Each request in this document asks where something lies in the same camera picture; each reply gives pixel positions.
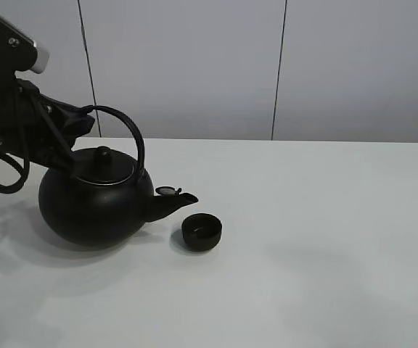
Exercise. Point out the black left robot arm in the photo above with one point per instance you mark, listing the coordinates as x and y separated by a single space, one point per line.
17 54

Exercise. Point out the small black teacup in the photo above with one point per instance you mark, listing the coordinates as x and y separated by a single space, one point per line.
201 232

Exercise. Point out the black round teapot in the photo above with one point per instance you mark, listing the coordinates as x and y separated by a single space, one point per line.
111 198

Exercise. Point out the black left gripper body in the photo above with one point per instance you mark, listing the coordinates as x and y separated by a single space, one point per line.
35 120

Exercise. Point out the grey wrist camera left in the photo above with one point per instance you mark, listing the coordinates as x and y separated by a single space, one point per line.
42 58

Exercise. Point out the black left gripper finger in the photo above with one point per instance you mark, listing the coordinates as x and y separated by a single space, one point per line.
68 119
50 152

